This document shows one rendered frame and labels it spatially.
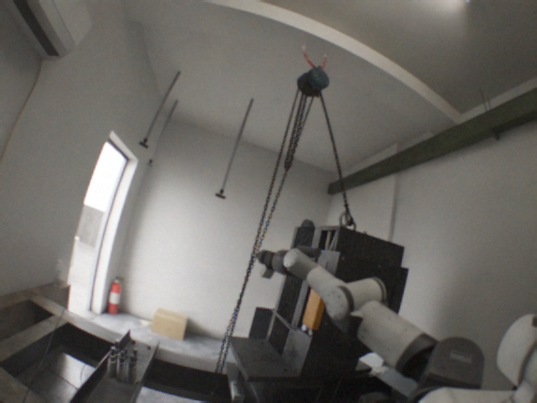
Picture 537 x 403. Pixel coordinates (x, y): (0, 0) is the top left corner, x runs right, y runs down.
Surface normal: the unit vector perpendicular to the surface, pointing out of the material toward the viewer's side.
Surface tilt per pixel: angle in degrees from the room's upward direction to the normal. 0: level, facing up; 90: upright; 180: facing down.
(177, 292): 90
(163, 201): 90
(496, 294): 90
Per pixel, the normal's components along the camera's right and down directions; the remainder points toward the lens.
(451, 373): -0.01, -0.99
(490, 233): -0.94, -0.29
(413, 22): -0.25, 0.95
